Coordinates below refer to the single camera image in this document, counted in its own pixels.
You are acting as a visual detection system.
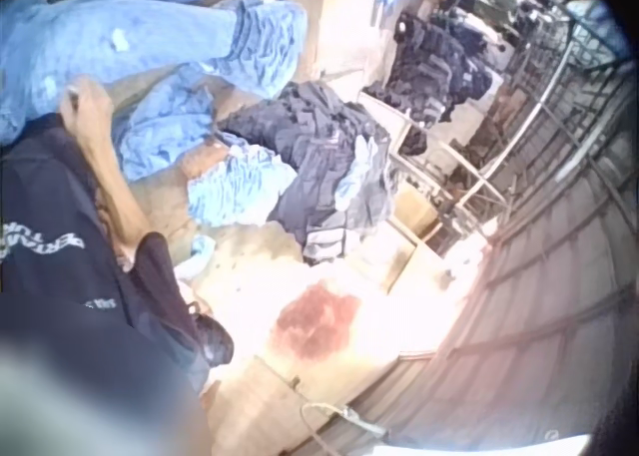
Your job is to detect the person's right hand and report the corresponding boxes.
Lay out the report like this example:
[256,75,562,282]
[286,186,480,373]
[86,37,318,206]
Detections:
[58,75,117,143]

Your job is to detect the large light blue jeans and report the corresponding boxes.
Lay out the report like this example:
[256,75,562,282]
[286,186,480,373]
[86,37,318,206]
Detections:
[0,0,310,143]

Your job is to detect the crumpled light blue jeans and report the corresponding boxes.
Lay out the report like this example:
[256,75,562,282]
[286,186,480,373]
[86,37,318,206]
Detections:
[107,62,236,184]

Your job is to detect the folded light blue jeans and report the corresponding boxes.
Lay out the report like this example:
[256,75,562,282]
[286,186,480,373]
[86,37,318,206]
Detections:
[185,144,301,228]

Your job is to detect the small light blue cloth scrap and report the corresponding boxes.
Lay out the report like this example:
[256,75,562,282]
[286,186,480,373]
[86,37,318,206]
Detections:
[174,233,219,282]

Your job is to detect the heap of dark blue jeans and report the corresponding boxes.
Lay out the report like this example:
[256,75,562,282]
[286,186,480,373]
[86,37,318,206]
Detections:
[217,79,431,268]

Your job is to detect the light wooden board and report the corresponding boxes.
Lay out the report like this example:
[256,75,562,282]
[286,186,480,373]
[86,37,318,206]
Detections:
[386,184,445,250]

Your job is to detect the rack of dark garments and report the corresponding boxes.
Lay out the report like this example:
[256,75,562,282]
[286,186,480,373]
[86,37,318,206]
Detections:
[386,6,506,124]

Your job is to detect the metal bar gate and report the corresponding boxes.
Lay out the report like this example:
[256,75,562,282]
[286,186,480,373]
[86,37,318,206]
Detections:
[498,0,631,213]

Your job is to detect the white metal frame table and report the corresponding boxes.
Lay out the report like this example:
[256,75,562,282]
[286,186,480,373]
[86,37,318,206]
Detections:
[358,89,545,237]

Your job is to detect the grey cable with plug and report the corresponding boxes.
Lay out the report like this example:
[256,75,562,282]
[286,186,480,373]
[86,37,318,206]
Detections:
[299,400,390,456]

